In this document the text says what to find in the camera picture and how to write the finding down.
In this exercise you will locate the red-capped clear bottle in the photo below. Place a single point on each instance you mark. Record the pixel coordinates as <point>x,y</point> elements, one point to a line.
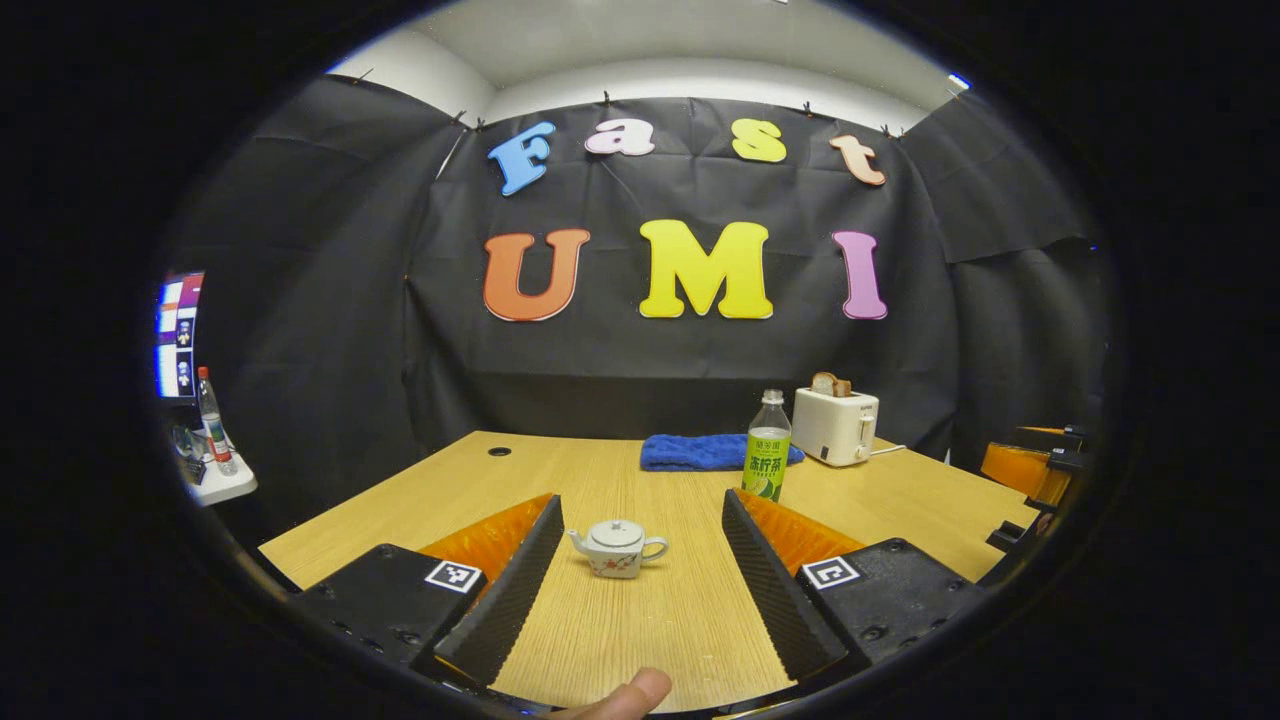
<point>215,430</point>

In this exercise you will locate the small white side table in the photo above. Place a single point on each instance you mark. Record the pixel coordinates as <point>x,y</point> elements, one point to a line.
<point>228,485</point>

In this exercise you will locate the black backdrop cloth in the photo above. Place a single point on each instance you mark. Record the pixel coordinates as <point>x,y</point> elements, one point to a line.
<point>300,300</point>

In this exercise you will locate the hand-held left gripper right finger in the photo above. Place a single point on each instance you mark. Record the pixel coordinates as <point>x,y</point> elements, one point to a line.
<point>765,590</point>

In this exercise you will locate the computer monitor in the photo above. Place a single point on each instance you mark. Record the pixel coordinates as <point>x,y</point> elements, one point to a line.
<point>178,335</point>

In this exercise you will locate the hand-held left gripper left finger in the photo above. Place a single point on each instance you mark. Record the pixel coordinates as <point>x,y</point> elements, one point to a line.
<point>520,590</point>

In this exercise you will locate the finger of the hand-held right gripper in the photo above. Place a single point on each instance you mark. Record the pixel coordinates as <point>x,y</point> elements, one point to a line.
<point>1050,437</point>
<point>1020,468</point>

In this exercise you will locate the white toaster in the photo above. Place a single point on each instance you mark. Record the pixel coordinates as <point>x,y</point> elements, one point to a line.
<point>835,430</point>

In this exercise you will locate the blue towel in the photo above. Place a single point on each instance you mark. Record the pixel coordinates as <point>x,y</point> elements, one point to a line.
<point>690,452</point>

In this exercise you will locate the clear green-label water bottle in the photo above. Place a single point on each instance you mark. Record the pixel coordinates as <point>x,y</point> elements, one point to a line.
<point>766,450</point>

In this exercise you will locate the white teacup lid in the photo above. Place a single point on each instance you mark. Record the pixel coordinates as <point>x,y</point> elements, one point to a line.
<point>617,533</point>

